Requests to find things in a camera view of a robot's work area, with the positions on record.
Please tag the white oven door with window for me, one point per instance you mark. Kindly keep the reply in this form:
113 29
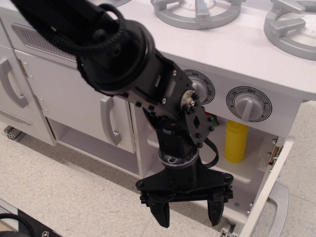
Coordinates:
262 199

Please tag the silver vent grille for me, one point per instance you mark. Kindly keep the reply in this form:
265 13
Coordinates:
32 39

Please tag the grey stove knob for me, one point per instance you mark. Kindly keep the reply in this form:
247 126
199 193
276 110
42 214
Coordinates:
249 104
202 84

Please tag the white left cabinet door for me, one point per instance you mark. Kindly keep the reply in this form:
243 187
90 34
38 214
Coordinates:
30 119

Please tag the middle silver burner grate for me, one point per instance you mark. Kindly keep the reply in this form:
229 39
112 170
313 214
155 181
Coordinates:
197 14

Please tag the aluminium frame rail right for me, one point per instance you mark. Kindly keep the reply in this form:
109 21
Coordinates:
230 230

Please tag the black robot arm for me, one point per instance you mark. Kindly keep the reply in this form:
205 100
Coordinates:
118 57

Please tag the right grey stove knob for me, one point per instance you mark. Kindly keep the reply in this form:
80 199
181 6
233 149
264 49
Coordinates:
249 104

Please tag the middle grey stove knob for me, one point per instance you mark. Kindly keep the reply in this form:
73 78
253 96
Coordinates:
202 84

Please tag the red toy pepper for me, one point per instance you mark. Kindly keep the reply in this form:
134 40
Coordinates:
213 118

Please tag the aluminium frame rail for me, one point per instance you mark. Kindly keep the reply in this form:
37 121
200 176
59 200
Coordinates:
230 230
14 134

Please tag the white toy kitchen stove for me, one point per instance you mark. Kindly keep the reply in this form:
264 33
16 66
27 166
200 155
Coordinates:
234 55

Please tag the aluminium frame rail left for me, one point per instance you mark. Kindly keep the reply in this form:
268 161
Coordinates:
14 134

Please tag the white middle cabinet door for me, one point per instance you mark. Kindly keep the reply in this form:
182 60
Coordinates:
67 99

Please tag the white cabinet door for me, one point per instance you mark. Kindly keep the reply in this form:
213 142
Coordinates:
30 119
67 99

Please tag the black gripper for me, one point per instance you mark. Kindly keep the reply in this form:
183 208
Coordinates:
195 182

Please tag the silver oven door handle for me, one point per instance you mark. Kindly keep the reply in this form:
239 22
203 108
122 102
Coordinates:
279 199

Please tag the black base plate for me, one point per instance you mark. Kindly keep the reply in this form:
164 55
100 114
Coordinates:
39 228

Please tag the silver burner grate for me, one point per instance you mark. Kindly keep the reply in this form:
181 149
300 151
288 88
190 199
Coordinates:
197 14
291 26

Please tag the silver left cabinet handle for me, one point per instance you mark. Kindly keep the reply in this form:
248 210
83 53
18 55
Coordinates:
5 69

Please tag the yellow toy bottle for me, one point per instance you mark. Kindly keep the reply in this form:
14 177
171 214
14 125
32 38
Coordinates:
235 141

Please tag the right silver burner grate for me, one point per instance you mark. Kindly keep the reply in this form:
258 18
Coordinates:
291 26

